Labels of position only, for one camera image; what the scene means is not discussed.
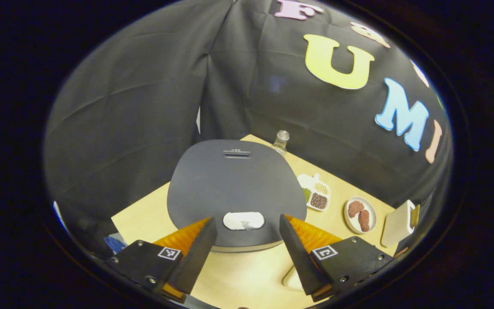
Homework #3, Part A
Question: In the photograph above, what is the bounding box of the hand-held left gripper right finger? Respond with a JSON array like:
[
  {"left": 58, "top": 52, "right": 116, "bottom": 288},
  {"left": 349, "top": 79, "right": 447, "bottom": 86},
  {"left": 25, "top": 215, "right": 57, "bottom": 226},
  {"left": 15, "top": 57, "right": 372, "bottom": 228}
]
[{"left": 279, "top": 214, "right": 395, "bottom": 302}]

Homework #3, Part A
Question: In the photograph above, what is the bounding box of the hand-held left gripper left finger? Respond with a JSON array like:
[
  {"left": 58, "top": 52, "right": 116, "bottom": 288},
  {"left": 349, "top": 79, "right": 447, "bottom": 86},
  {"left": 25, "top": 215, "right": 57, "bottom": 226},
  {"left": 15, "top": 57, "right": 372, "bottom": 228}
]
[{"left": 101, "top": 217, "right": 218, "bottom": 303}]

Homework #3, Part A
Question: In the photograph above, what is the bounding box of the white rice box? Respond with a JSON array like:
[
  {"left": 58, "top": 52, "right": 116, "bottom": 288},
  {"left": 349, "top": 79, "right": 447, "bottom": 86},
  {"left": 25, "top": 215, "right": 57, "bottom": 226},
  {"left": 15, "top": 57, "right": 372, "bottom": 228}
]
[{"left": 282, "top": 264, "right": 305, "bottom": 291}]

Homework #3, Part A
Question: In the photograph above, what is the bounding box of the grey rice cooker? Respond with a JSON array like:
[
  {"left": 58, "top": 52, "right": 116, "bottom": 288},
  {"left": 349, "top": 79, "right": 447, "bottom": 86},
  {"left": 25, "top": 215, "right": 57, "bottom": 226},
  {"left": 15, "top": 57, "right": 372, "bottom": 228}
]
[{"left": 166, "top": 139, "right": 307, "bottom": 253}]

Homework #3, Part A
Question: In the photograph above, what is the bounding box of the white round plate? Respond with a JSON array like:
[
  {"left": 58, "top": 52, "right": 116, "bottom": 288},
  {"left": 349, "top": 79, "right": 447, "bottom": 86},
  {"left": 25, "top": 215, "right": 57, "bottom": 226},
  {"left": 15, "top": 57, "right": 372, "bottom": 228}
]
[{"left": 344, "top": 196, "right": 377, "bottom": 234}]

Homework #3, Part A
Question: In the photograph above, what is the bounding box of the white divided bean dish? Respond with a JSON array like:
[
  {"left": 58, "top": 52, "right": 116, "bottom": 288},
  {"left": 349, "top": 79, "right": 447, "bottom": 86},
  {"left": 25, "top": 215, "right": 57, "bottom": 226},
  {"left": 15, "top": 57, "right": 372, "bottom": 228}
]
[{"left": 297, "top": 173, "right": 331, "bottom": 212}]

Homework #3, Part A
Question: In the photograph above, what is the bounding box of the blue white packet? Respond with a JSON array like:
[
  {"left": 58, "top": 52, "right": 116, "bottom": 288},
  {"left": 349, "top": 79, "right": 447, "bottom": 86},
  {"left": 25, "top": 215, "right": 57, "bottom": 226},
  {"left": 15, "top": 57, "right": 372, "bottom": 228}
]
[{"left": 103, "top": 233, "right": 127, "bottom": 254}]

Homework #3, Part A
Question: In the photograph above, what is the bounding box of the white toaster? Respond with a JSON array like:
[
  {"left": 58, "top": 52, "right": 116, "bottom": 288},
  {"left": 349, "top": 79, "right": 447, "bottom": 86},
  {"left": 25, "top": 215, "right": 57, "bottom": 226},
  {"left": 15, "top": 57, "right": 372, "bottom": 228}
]
[{"left": 381, "top": 200, "right": 421, "bottom": 248}]

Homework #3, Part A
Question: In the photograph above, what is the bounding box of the small glass bottle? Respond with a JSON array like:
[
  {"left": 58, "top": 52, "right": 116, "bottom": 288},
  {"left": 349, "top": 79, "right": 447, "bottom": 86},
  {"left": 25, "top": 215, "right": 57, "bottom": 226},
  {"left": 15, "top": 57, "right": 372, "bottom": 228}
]
[{"left": 271, "top": 130, "right": 290, "bottom": 156}]

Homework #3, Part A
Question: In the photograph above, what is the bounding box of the black backdrop cloth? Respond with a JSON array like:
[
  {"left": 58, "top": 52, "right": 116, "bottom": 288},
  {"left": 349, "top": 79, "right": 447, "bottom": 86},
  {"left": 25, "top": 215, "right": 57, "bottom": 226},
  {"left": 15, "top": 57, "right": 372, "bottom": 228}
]
[{"left": 43, "top": 0, "right": 453, "bottom": 258}]

